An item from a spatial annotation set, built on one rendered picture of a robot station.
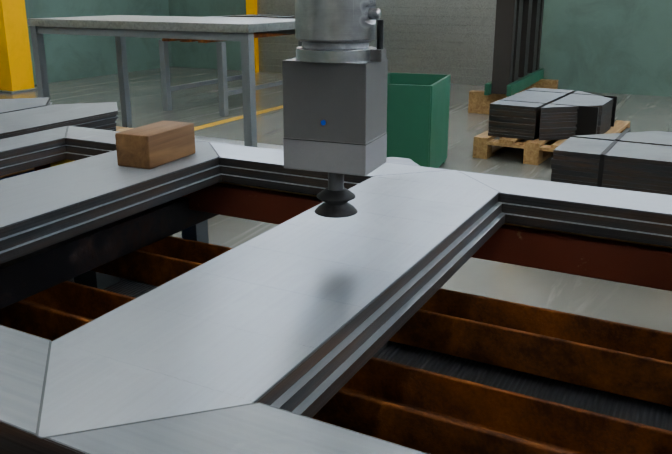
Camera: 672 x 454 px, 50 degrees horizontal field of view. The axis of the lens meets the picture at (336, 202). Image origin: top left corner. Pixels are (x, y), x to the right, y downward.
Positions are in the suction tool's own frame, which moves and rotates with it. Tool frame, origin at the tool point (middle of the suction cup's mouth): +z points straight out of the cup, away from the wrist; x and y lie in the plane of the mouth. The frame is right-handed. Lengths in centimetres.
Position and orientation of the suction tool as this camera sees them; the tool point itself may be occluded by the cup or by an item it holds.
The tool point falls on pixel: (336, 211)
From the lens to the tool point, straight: 72.8
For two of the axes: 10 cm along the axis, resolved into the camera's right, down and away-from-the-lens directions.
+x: -3.7, 2.6, -8.9
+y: -9.3, -1.0, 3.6
